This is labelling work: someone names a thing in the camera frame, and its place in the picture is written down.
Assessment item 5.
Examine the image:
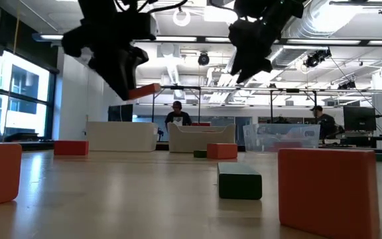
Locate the grey plastic bin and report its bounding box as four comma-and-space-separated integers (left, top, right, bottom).
166, 122, 237, 154

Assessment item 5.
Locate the white ring lamp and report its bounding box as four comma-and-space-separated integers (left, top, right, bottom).
172, 7, 192, 27

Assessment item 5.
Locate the black ceiling camera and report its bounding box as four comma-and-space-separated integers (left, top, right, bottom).
302, 48, 332, 69
197, 51, 211, 66

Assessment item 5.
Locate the black background metal frame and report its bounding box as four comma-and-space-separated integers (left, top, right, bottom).
151, 85, 202, 124
269, 88, 318, 125

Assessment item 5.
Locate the person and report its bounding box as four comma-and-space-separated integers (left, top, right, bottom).
164, 100, 193, 131
309, 105, 344, 140

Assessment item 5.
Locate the clear plastic bin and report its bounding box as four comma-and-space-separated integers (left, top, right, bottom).
243, 123, 322, 153

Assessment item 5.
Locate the black monitor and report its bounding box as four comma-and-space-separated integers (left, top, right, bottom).
107, 104, 134, 123
342, 105, 377, 133

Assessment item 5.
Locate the large window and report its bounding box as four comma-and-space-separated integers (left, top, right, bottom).
0, 49, 58, 142

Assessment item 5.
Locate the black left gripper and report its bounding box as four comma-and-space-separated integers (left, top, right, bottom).
62, 15, 149, 100

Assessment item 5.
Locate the black aluminium table frame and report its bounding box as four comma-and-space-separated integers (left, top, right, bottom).
0, 141, 382, 163

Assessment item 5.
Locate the white plastic bin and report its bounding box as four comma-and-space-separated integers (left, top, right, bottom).
85, 121, 159, 153

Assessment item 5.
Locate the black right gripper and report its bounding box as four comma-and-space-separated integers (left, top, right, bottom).
229, 18, 283, 84

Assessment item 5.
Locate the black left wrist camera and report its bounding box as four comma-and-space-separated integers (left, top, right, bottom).
129, 12, 159, 41

